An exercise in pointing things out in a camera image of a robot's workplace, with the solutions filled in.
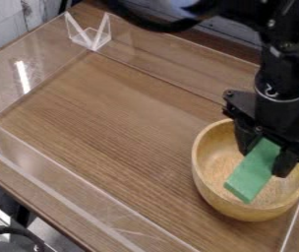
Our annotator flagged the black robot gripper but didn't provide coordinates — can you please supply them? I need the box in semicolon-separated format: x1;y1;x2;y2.
223;90;299;178

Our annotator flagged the green rectangular block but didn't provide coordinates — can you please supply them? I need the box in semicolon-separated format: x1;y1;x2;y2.
223;138;279;204

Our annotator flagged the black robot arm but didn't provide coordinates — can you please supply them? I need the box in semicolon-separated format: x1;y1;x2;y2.
183;0;299;177

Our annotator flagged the brown wooden bowl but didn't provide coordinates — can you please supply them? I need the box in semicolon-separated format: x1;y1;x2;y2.
191;119;299;221

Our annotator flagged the clear acrylic corner bracket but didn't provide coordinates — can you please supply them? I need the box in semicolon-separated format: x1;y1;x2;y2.
64;12;112;51

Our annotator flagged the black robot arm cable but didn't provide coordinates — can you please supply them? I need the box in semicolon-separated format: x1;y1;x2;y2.
99;0;229;33

